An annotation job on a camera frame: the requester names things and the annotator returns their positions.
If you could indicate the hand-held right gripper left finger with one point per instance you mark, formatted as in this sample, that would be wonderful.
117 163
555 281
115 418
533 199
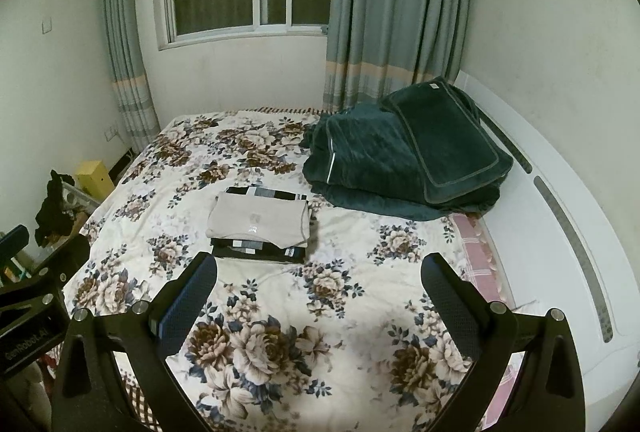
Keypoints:
187 307

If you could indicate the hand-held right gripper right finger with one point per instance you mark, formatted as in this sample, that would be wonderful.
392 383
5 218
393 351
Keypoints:
450 307

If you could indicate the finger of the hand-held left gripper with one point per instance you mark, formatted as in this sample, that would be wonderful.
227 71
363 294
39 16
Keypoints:
62 267
12 244

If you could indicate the grey long-sleeve shirt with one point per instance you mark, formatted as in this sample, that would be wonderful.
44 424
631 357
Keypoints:
260 219

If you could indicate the person's left forearm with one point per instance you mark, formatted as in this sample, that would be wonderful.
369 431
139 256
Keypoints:
32 397

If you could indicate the black clothes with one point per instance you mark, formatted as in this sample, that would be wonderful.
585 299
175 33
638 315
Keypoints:
52 212

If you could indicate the pink checked bed sheet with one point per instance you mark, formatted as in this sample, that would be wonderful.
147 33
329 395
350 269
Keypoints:
475 252

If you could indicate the striped folded sweater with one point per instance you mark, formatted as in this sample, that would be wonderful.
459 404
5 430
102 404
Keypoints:
260 254

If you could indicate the yellow box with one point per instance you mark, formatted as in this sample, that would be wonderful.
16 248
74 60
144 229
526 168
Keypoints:
95 179

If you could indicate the floral blanket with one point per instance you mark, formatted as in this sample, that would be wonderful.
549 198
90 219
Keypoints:
300 352

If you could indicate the dark green pillow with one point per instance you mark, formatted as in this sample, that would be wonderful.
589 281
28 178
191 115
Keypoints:
450 136

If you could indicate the dark green quilt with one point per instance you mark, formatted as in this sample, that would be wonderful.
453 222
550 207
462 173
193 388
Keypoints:
360 161

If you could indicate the white headboard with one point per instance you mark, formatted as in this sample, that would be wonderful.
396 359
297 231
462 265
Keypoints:
615 262

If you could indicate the grey-green curtain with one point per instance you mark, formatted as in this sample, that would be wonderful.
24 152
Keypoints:
395 11
125 36

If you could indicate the white wall socket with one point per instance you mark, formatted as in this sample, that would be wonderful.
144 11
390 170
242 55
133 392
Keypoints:
111 132

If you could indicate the white light switch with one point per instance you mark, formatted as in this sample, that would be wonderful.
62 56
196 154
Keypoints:
47 28

